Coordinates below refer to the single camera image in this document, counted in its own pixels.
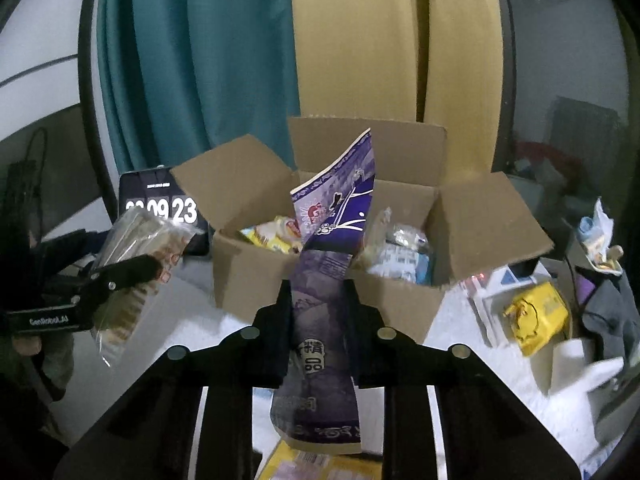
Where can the orange snack bag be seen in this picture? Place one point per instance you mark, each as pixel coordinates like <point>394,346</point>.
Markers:
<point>278,235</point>

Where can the clear bag brown snacks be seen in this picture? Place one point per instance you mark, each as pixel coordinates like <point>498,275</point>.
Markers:
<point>137,232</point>

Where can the brown cardboard box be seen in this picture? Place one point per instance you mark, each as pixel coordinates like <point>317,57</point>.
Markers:
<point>474,225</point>

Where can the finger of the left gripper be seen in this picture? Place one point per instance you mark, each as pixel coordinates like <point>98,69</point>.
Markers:
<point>121,275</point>

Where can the dark grey bag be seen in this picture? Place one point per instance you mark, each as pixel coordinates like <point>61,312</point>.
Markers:
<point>606,306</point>

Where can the purple snack bag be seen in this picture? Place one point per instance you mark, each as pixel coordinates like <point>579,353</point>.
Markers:
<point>315,409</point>

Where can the yellow plastic bag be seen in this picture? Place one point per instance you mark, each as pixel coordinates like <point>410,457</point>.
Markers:
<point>535,316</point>

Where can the white crumpled wrappers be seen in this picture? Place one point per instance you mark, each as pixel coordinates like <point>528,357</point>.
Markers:
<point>594,235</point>

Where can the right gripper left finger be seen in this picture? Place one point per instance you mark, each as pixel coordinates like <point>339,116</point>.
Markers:
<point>254,357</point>

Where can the tablet showing clock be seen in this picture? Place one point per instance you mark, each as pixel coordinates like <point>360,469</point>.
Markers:
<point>157,191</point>

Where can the yellow black snack bag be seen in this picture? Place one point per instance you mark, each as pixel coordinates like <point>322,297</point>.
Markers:
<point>285,463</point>

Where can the yellow curtain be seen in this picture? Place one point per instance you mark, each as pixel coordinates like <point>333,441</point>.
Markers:
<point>433,61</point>

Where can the blue cartoon snack bag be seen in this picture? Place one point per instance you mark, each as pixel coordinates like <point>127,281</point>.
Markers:
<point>402,263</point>

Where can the teal curtain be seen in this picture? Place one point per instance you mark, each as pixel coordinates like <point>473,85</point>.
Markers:
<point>179,77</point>

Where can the clear bag pale snacks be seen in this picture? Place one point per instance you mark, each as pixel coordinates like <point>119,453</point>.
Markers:
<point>383,230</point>

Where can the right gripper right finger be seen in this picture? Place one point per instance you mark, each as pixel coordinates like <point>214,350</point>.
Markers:
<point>381,357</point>

